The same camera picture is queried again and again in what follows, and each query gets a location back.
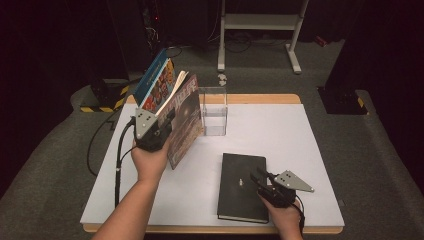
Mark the person's right hand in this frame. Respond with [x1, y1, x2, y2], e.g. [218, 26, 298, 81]
[258, 193, 303, 234]

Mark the black hardcover notebook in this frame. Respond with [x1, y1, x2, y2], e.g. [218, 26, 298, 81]
[217, 152, 270, 224]

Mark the purple paperback book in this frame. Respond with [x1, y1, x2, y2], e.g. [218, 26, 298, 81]
[156, 70, 204, 170]

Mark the clear acrylic book rack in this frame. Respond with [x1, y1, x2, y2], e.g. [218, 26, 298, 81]
[198, 86, 229, 137]

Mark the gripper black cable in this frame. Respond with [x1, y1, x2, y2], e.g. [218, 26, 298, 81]
[294, 194, 306, 234]
[114, 118, 138, 209]

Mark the white table mat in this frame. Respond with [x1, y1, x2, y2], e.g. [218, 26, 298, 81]
[79, 103, 345, 228]

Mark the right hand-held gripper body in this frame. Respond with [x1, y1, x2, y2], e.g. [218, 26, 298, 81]
[256, 169, 315, 209]

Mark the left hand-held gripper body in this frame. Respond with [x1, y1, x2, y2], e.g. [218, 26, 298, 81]
[133, 107, 173, 153]

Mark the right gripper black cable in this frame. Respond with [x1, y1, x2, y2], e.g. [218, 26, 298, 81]
[294, 194, 306, 234]

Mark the person's left hand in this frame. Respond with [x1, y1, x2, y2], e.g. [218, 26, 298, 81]
[130, 139, 171, 183]

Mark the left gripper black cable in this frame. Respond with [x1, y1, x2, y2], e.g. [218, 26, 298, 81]
[114, 118, 138, 209]

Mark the dark blue picture book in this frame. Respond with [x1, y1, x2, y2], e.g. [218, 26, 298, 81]
[133, 48, 169, 108]

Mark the thin black floor cable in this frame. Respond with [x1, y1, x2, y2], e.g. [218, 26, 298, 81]
[86, 111, 118, 178]

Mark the black yellow striped stand base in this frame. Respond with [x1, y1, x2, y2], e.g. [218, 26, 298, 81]
[79, 78, 131, 114]
[317, 87, 370, 116]

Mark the white metal stand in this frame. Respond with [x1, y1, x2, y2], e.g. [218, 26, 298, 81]
[217, 0, 310, 75]

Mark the dark curtain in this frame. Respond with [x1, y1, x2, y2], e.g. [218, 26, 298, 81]
[0, 0, 129, 201]
[324, 0, 424, 196]

